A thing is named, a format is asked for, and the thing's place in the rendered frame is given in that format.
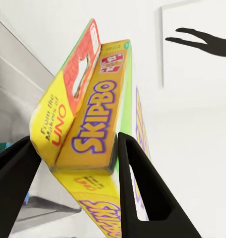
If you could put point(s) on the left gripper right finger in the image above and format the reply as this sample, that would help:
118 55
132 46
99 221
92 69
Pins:
167 219

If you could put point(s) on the toy box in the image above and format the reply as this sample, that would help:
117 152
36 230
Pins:
23 82

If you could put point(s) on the desk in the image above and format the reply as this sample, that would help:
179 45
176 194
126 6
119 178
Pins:
71 227

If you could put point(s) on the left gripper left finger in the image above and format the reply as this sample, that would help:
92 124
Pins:
19 164

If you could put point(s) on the board game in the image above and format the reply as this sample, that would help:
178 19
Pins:
3 146
76 135

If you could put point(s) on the painting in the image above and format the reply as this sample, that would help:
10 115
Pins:
194 43

